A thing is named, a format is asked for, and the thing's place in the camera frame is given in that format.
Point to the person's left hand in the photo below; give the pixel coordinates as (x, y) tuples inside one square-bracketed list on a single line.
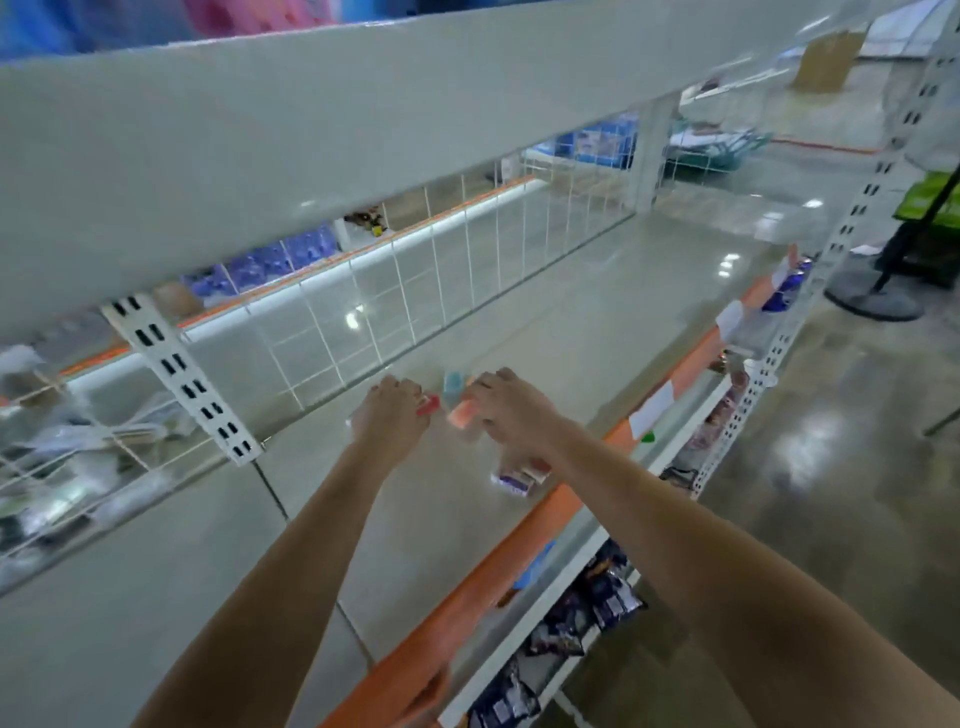
[(390, 428)]

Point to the person's right hand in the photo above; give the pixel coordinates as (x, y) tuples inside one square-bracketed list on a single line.
[(522, 417)]

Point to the red white small box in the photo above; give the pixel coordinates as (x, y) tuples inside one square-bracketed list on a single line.
[(429, 404)]

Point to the blue white small box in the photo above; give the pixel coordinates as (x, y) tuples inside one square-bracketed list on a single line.
[(518, 480)]

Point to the teal small box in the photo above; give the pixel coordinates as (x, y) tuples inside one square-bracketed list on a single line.
[(453, 386)]

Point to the person's left forearm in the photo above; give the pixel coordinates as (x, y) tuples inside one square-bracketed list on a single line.
[(270, 600)]

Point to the person's right forearm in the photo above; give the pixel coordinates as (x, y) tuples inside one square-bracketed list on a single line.
[(765, 570)]

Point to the white orange metal shelf unit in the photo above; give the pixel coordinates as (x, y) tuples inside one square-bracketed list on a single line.
[(150, 570)]

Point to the green packet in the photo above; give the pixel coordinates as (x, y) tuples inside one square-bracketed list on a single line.
[(648, 437)]

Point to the blue small snack packet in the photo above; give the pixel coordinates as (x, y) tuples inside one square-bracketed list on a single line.
[(533, 567)]

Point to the row of dark snack packets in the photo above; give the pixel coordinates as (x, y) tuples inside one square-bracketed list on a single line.
[(578, 608)]

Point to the row of blue bottles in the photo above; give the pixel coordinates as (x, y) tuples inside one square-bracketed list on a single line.
[(263, 263)]

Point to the pile of white packets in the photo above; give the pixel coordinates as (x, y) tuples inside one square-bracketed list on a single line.
[(75, 450)]

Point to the pink package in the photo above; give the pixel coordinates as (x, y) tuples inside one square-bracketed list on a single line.
[(255, 15)]

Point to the row of blue packages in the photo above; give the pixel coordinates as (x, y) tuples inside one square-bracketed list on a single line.
[(90, 23)]

